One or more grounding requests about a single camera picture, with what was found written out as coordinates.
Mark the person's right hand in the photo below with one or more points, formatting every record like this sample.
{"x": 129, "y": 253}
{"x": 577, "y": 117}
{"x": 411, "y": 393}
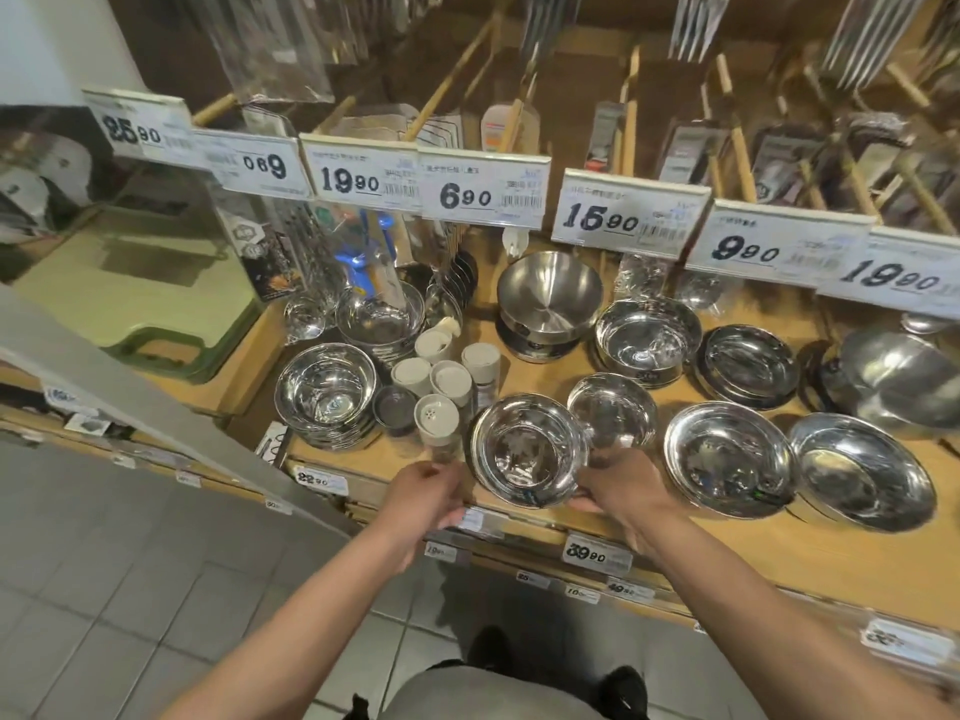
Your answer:
{"x": 626, "y": 494}

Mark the person's left hand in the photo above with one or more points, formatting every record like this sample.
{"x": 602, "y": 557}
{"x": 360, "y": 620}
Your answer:
{"x": 416, "y": 502}

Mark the person's right thumb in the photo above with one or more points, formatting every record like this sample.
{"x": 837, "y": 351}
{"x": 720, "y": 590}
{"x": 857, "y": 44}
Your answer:
{"x": 587, "y": 503}

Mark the person's left thumb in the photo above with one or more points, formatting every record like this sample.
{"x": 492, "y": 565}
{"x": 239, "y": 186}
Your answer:
{"x": 454, "y": 520}

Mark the small shiny steel bowl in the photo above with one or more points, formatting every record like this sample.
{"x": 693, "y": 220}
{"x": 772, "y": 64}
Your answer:
{"x": 525, "y": 451}

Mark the person's right forearm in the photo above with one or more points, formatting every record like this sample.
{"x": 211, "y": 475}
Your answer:
{"x": 765, "y": 629}

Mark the person's left forearm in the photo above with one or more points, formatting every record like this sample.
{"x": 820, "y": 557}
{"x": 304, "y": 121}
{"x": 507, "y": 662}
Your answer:
{"x": 300, "y": 629}

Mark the small shelf edge price labels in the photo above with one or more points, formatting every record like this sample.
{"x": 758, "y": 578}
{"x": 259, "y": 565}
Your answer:
{"x": 592, "y": 554}

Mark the white-lid glass shaker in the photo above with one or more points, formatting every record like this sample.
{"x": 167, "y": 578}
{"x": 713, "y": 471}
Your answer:
{"x": 435, "y": 343}
{"x": 411, "y": 376}
{"x": 451, "y": 383}
{"x": 481, "y": 363}
{"x": 437, "y": 423}

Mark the grey-lid glass shaker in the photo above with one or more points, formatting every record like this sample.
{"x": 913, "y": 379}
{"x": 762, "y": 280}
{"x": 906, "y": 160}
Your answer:
{"x": 395, "y": 408}

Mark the person's black left shoe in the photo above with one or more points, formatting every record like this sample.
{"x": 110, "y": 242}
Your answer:
{"x": 487, "y": 648}

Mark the person's black shoe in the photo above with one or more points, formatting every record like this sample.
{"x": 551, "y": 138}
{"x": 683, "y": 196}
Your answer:
{"x": 624, "y": 693}
{"x": 487, "y": 648}

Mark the wide steel bowl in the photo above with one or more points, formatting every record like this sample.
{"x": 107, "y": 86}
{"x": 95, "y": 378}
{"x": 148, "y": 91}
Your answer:
{"x": 862, "y": 472}
{"x": 727, "y": 461}

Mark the steel bowl under mixing bowl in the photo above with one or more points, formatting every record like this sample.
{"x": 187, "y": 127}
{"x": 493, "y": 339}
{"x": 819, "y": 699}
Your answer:
{"x": 536, "y": 346}

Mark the stack of straight-sided steel bowls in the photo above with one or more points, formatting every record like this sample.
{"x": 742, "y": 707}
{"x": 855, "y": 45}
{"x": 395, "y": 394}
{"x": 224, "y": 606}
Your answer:
{"x": 646, "y": 341}

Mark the person's grey shorts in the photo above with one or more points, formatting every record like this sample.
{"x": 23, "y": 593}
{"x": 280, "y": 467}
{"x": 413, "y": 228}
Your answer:
{"x": 487, "y": 697}

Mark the stack of deep steel bowls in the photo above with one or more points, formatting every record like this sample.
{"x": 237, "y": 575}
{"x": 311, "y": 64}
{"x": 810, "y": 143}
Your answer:
{"x": 326, "y": 393}

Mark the person's black right shoe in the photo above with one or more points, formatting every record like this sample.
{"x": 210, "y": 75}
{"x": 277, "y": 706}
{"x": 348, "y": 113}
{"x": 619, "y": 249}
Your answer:
{"x": 624, "y": 693}

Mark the stack of shallow steel dishes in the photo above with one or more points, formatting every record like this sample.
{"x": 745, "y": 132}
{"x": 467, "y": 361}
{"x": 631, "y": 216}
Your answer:
{"x": 746, "y": 365}

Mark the large steel mixing bowl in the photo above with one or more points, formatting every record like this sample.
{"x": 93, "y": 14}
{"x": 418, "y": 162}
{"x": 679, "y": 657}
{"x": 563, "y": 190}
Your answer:
{"x": 550, "y": 292}

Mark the row of small steel ladles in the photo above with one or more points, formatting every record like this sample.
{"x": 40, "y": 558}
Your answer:
{"x": 457, "y": 281}

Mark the wooden display shelf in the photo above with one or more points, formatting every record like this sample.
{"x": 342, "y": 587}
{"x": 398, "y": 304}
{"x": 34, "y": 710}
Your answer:
{"x": 862, "y": 562}

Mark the packaged steel utensils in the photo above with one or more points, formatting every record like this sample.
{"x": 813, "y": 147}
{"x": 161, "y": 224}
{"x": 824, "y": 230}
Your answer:
{"x": 285, "y": 254}

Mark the grey metal bar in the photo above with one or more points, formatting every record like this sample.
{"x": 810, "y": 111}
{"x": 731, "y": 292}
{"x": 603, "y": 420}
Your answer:
{"x": 150, "y": 412}

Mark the row of white price tags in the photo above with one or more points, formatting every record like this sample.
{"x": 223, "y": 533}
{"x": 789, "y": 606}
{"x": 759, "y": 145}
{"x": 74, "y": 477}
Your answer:
{"x": 480, "y": 191}

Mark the large steel wok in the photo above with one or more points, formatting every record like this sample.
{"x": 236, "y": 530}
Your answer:
{"x": 896, "y": 378}

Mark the packaged kitchen tool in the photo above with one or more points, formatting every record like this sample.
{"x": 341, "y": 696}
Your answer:
{"x": 690, "y": 153}
{"x": 784, "y": 164}
{"x": 604, "y": 134}

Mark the wooden display pegs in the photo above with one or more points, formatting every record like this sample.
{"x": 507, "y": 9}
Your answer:
{"x": 739, "y": 153}

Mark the green plastic cutting board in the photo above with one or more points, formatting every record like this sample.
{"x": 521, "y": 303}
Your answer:
{"x": 142, "y": 292}

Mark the clear plastic hanging packages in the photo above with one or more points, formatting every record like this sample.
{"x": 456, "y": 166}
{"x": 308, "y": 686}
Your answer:
{"x": 262, "y": 44}

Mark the picture poster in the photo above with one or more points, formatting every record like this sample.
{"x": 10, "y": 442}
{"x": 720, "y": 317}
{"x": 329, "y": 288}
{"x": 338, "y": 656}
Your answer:
{"x": 41, "y": 172}

